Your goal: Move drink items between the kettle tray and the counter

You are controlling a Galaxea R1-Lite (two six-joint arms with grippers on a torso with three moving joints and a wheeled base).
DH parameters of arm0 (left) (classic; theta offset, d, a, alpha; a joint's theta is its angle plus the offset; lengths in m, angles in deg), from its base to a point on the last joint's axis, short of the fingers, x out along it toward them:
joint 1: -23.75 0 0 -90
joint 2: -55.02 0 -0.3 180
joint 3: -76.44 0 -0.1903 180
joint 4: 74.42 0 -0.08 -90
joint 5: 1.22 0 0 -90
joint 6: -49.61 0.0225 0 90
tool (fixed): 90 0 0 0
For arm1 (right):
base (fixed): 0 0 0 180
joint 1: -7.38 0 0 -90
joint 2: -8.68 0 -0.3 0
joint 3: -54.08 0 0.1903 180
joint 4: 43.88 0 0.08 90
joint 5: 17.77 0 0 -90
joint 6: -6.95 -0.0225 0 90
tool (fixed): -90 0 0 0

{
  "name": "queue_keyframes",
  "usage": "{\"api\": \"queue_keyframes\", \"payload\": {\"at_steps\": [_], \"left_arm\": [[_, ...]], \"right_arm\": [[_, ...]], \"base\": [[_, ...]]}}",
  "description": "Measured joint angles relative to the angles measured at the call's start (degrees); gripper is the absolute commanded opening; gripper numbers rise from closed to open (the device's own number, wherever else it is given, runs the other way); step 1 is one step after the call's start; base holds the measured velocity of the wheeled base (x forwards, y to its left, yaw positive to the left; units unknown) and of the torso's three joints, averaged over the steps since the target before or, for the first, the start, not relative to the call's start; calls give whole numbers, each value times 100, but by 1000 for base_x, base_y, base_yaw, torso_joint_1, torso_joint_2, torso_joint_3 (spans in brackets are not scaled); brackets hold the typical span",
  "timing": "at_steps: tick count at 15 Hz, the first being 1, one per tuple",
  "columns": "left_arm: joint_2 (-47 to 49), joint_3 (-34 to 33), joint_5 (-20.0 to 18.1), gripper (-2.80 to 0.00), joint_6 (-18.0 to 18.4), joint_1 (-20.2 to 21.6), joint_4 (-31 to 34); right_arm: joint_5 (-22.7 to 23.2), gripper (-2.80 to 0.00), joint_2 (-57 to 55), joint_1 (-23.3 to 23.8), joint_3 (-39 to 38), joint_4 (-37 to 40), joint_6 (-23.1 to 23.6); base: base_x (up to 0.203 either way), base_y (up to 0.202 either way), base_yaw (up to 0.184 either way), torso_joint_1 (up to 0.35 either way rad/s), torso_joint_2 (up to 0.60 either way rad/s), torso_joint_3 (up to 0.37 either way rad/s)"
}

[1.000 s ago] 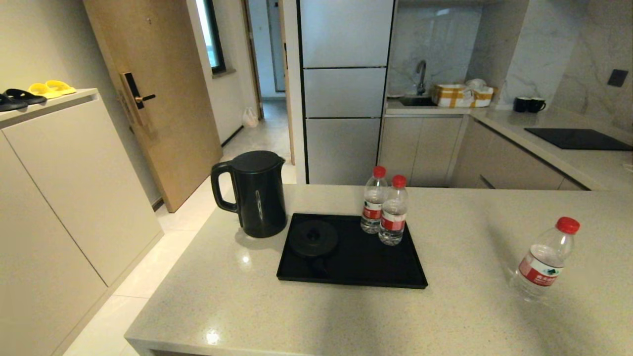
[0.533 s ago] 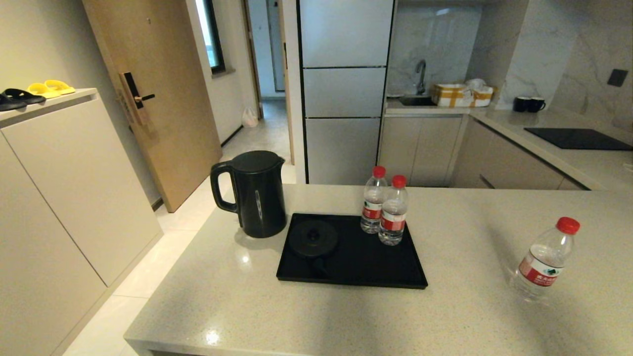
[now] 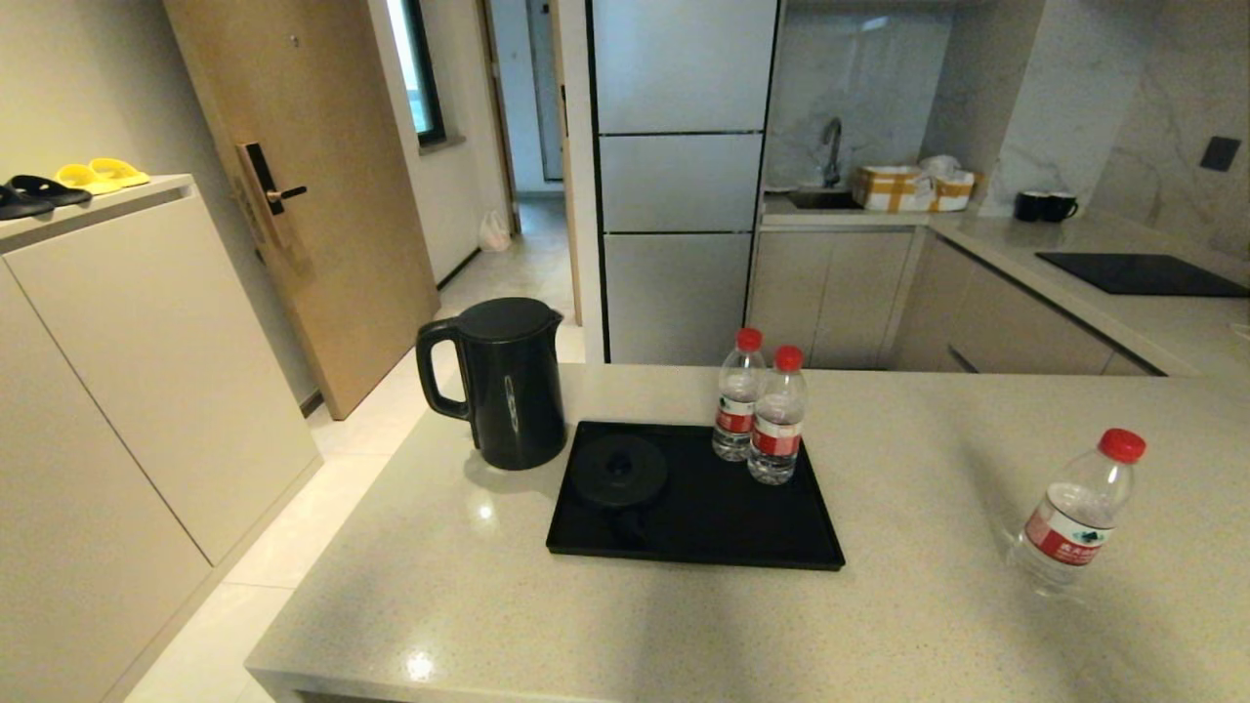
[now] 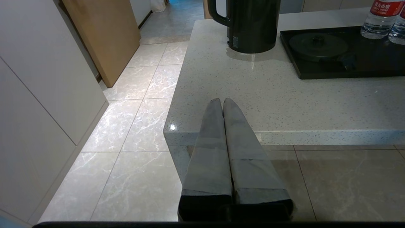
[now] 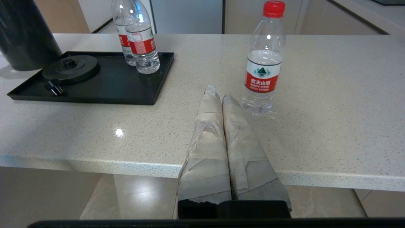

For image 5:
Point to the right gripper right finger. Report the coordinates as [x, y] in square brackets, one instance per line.
[250, 155]

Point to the round black kettle base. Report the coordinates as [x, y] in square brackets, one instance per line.
[71, 68]

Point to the black electric kettle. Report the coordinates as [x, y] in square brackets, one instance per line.
[27, 34]

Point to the clear water bottle red cap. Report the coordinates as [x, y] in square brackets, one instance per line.
[263, 66]
[142, 41]
[121, 34]

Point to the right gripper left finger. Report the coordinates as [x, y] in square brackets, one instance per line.
[207, 152]

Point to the light wooden door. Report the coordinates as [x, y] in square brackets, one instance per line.
[61, 15]

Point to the tall grey refrigerator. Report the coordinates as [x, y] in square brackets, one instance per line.
[186, 15]

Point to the black rectangular serving tray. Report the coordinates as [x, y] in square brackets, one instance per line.
[107, 80]

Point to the black power plug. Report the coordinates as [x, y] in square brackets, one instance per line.
[54, 88]

